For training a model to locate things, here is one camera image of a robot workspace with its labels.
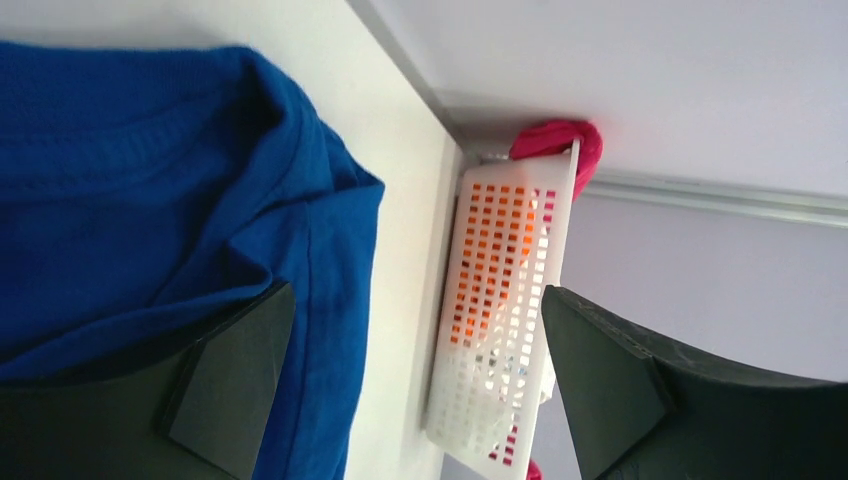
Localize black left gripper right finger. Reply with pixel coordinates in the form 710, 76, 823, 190
541, 285, 847, 479

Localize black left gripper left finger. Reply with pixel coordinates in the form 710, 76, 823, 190
1, 283, 295, 479

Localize blue printed t shirt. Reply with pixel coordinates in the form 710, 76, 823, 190
1, 42, 384, 479

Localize white plastic basket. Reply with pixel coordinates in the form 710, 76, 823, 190
425, 142, 581, 479

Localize orange t shirt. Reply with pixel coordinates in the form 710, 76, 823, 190
446, 183, 540, 348

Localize magenta t shirt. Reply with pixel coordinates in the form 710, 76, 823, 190
476, 120, 603, 479

